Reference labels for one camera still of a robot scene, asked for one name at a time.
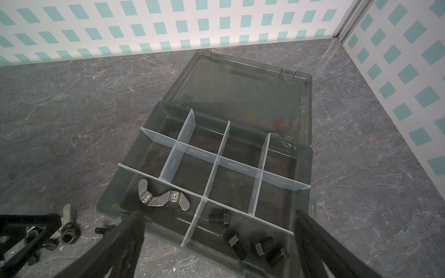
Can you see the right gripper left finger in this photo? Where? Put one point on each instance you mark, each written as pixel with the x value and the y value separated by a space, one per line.
pixel 116 255

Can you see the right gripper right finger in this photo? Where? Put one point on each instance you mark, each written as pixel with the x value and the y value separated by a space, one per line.
pixel 319 251

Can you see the silver wing nut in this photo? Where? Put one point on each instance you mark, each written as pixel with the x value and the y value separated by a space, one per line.
pixel 148 199
pixel 69 232

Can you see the black bolt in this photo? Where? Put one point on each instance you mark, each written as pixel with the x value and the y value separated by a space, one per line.
pixel 276 255
pixel 261 246
pixel 222 218
pixel 102 231
pixel 233 240

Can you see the green compartment organizer box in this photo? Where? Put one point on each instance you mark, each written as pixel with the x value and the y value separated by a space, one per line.
pixel 234 136

